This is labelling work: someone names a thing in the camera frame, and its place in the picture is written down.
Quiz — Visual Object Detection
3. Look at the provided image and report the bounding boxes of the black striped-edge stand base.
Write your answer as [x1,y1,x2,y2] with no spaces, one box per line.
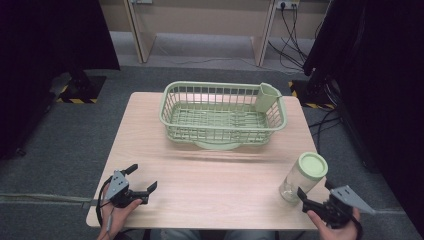
[54,73,108,105]
[287,79,337,110]

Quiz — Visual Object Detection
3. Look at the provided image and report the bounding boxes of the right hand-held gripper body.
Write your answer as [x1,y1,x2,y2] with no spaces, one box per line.
[301,184,377,230]

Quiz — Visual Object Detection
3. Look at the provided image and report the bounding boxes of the beige wooden desk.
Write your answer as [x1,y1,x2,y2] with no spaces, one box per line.
[123,0,278,67]

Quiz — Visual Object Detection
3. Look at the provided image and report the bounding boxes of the black curtain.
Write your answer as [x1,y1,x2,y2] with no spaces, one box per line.
[0,0,121,160]
[302,0,424,231]

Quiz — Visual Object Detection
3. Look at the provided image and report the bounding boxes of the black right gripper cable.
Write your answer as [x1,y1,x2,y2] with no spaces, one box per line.
[349,214,365,240]

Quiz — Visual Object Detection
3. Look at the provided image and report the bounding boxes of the person's left hand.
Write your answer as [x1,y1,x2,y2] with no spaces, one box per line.
[96,184,144,240]

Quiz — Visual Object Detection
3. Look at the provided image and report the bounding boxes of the person's right hand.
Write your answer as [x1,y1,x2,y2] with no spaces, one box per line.
[306,208,362,240]

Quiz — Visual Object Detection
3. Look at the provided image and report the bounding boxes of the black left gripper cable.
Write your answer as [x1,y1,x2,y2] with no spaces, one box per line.
[95,175,115,236]

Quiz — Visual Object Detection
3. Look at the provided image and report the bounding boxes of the black floor cables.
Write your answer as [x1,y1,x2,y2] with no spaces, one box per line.
[267,5,323,73]

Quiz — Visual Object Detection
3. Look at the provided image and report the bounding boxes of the glass jar with green lid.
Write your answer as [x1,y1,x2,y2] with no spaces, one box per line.
[278,151,330,205]

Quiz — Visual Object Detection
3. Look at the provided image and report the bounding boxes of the black cables beside table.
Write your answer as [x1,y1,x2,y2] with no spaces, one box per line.
[307,108,342,153]

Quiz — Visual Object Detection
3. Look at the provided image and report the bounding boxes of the grey floor cable cover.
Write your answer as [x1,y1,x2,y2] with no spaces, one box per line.
[0,192,100,205]

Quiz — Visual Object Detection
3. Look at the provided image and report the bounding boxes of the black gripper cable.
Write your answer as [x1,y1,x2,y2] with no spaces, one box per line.
[349,214,365,240]
[95,175,115,236]

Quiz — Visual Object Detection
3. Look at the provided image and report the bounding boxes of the green plastic basket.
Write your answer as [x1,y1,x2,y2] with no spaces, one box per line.
[158,80,288,151]

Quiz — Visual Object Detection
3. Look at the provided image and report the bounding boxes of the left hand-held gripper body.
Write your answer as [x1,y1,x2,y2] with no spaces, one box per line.
[104,169,150,209]

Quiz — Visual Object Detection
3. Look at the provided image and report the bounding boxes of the green plastic cutlery holder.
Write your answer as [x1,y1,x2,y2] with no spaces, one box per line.
[254,82,283,114]

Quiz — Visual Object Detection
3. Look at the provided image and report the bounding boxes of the white power strip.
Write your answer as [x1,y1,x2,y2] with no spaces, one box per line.
[275,0,301,10]

